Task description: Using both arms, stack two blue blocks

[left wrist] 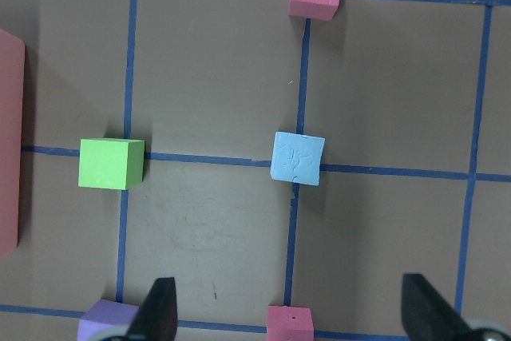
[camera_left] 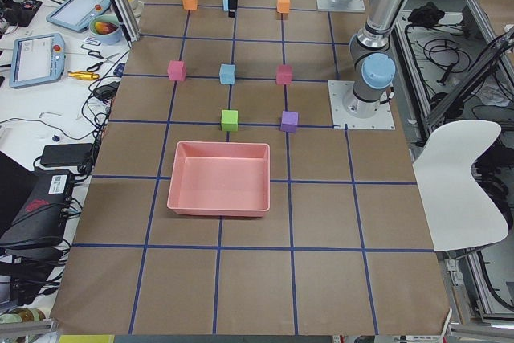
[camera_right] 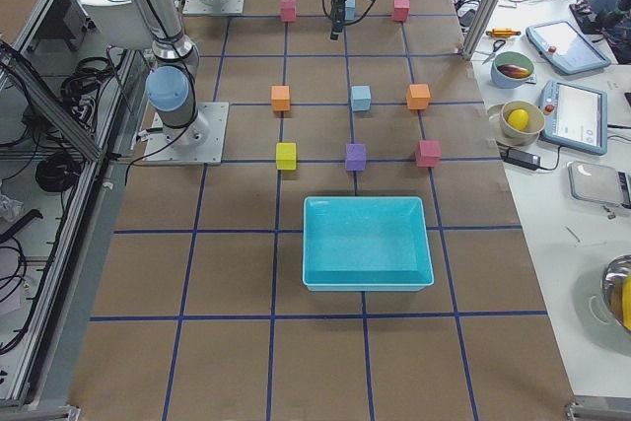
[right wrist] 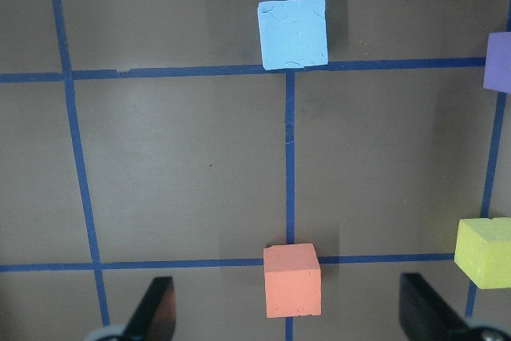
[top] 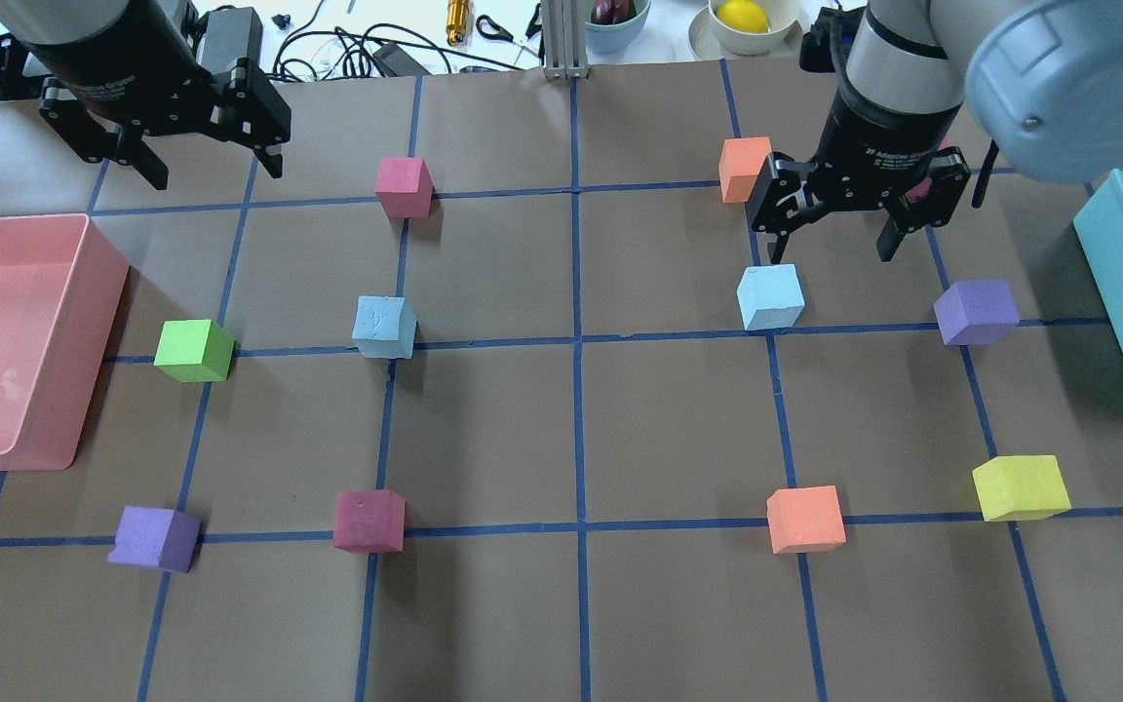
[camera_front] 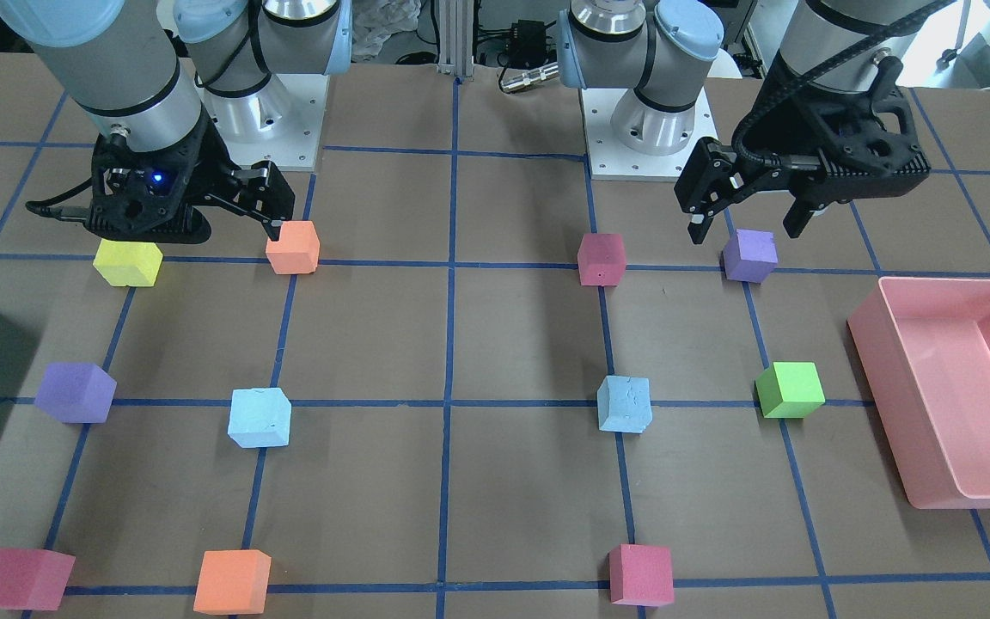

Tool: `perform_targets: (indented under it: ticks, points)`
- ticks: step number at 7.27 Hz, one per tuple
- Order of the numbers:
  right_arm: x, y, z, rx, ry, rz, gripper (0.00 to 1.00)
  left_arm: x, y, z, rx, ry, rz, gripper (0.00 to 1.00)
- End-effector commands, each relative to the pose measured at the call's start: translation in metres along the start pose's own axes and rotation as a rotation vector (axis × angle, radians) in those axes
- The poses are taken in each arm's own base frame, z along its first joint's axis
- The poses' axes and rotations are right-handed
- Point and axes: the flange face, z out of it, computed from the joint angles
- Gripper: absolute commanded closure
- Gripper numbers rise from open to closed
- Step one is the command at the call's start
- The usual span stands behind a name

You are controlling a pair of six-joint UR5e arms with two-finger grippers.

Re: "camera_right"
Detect light blue foam block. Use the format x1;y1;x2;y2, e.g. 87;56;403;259
350;85;372;111

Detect orange utility knife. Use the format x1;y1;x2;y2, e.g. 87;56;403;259
485;29;522;38

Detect near teach pendant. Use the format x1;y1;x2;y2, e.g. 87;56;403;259
539;80;608;156

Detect blue bowl with fruit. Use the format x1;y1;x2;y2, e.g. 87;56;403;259
490;51;534;89

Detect purple foam block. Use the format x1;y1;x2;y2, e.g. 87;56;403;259
345;143;367;172

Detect turquoise plastic tray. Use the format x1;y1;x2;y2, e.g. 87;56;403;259
302;196;435;292

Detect pink foam block near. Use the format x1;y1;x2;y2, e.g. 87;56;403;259
415;140;442;168

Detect orange foam block left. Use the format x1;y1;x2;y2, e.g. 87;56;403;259
270;85;291;112

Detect steel bowl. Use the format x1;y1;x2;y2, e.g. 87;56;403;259
601;254;630;333

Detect orange foam block right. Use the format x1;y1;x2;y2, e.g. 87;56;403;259
406;84;431;110

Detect yellow lemon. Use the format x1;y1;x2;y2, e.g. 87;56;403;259
506;108;529;131

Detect pink foam block far left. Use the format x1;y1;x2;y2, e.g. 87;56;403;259
280;0;297;23

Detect yellow foam block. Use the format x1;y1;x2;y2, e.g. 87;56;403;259
275;142;298;171

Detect scissors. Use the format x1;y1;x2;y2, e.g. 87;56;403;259
483;38;506;64

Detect far teach pendant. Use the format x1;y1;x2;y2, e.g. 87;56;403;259
526;20;611;76

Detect pink foam block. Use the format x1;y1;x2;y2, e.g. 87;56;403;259
415;140;442;168
280;0;297;23
391;0;410;23

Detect orange foam block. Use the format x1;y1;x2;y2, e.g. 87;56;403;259
270;85;291;112
406;84;431;110

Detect black power adapter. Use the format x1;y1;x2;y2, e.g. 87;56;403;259
502;147;541;171

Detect pink foam block far right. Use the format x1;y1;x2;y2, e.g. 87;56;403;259
391;0;410;23

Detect beige bowl with lemon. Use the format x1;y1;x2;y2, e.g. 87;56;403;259
499;101;545;145

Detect grey digital scale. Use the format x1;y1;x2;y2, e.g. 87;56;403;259
568;161;630;209

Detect teach pendant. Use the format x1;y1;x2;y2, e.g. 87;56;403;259
526;20;611;76
539;80;608;156

